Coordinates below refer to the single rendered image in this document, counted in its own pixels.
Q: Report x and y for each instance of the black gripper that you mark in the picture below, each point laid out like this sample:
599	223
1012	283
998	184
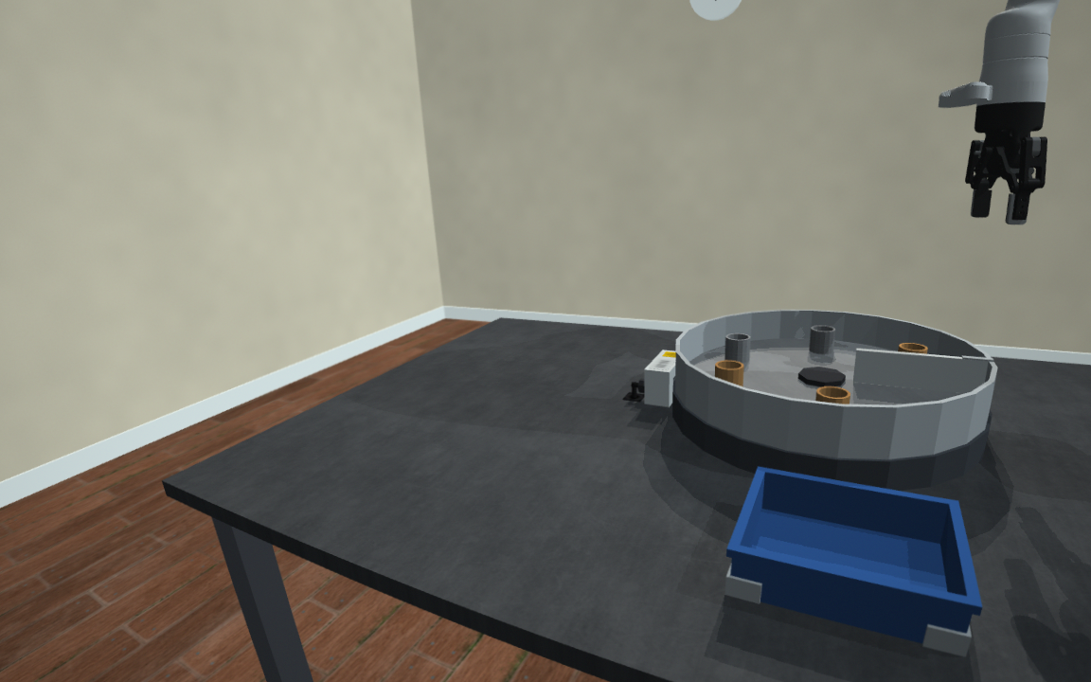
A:
1007	123

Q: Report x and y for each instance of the blue crate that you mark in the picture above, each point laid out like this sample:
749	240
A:
917	540

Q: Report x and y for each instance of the grey metal bushing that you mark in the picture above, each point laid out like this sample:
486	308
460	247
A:
737	347
822	342

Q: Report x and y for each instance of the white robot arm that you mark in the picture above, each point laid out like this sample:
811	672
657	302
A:
1015	56

